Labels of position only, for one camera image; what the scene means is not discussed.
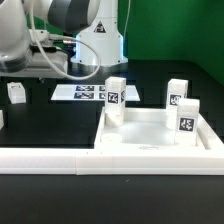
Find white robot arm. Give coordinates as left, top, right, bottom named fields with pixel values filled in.
left=0, top=0, right=128, bottom=79

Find white square tabletop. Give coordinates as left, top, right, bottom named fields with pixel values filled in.
left=93, top=107, right=207, bottom=150

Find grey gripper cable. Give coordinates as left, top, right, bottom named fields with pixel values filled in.
left=29, top=0, right=102, bottom=82

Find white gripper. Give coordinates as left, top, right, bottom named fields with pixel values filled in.
left=0, top=50, right=68, bottom=79

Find white part at left edge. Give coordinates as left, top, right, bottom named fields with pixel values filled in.
left=0, top=110, right=4, bottom=130

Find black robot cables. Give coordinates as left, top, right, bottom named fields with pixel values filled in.
left=29, top=36, right=78, bottom=54

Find white sheet with fiducial tags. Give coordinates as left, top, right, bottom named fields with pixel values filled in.
left=50, top=84, right=141, bottom=102

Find white L-shaped fixture wall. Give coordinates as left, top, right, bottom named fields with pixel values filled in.
left=0, top=119, right=224, bottom=175

